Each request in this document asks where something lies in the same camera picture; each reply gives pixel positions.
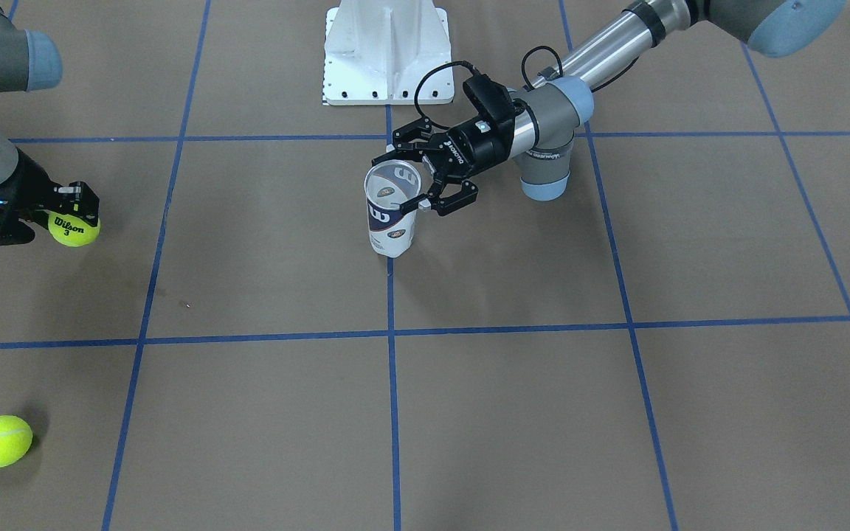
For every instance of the yellow Wilson tennis ball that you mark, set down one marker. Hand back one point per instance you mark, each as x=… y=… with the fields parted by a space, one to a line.
x=69 y=230

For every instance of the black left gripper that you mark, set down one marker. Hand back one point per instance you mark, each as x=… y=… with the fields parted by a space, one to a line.
x=478 y=142

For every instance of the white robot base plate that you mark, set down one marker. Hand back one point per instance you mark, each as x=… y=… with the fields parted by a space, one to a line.
x=377 y=52

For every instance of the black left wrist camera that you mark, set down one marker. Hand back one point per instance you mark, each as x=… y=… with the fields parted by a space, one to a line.
x=492 y=101

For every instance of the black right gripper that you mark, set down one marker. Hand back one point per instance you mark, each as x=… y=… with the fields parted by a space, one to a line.
x=32 y=185

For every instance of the white blue tennis ball can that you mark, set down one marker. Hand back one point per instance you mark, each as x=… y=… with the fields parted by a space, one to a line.
x=388 y=186

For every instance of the grey silver left robot arm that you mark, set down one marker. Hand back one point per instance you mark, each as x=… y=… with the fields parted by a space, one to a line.
x=536 y=124

